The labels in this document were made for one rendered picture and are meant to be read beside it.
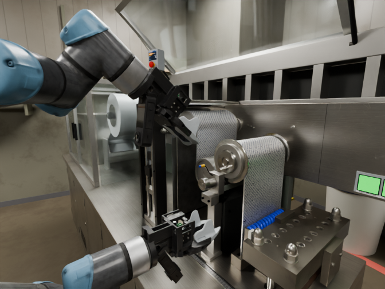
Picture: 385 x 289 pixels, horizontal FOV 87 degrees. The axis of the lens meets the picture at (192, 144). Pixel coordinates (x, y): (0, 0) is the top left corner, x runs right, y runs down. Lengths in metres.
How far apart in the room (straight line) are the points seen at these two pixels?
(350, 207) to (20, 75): 2.51
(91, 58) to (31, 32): 3.48
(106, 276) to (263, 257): 0.41
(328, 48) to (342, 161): 0.39
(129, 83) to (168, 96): 0.09
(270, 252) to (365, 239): 2.08
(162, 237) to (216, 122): 0.53
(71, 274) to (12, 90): 0.31
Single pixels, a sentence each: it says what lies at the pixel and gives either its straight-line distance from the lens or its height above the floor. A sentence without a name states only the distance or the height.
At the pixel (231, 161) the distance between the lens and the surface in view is 0.65.
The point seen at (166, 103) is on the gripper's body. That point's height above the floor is 1.43.
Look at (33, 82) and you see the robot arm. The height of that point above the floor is 1.46.
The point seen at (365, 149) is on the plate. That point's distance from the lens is 0.85.
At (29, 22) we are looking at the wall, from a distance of 3.94.
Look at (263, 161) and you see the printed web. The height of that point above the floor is 1.25.
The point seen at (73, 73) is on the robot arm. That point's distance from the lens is 0.44.
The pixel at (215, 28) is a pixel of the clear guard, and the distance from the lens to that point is 1.10.
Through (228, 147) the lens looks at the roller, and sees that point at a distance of 0.67.
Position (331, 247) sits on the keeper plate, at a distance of 0.79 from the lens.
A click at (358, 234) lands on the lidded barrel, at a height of 0.23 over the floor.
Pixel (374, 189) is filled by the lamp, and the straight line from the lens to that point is 0.86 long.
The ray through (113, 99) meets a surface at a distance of 1.48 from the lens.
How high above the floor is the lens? 1.43
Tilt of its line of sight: 10 degrees down
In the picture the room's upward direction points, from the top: straight up
